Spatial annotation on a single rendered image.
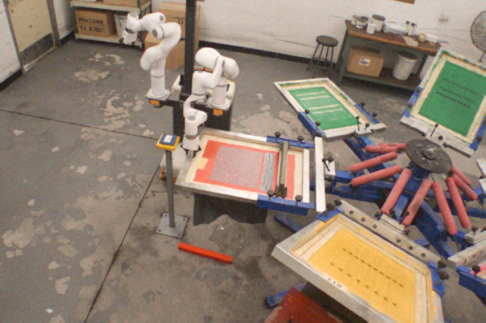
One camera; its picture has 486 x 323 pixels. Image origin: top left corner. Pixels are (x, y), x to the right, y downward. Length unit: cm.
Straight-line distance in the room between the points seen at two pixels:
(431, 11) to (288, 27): 223
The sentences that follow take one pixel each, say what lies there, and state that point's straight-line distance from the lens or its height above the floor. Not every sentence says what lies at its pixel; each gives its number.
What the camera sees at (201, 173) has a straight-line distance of 214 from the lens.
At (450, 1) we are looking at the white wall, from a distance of 605.
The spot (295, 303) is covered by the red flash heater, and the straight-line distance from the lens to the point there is 154.
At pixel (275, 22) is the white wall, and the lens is 572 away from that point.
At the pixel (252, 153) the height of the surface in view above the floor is 96.
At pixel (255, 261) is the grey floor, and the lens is 291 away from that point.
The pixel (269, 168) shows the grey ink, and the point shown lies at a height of 96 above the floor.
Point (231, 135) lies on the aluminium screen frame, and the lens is 239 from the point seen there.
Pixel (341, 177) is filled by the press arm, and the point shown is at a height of 104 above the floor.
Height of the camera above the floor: 246
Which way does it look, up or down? 39 degrees down
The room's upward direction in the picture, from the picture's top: 8 degrees clockwise
